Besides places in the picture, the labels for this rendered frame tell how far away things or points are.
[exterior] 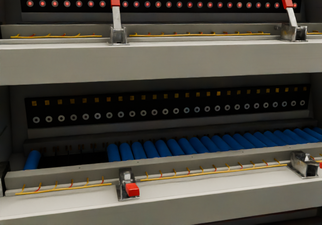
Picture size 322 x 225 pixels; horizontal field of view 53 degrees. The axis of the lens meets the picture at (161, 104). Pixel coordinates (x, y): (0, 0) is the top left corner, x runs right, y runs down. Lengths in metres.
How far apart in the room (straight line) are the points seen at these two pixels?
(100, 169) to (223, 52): 0.24
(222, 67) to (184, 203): 0.19
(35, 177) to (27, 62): 0.15
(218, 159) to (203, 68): 0.14
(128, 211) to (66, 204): 0.08
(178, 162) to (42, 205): 0.19
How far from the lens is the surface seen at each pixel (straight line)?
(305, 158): 0.53
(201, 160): 0.49
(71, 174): 0.46
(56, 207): 0.44
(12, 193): 0.48
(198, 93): 0.60
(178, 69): 0.44
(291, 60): 0.51
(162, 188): 0.46
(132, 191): 0.37
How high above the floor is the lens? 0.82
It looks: 2 degrees up
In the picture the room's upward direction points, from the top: 4 degrees counter-clockwise
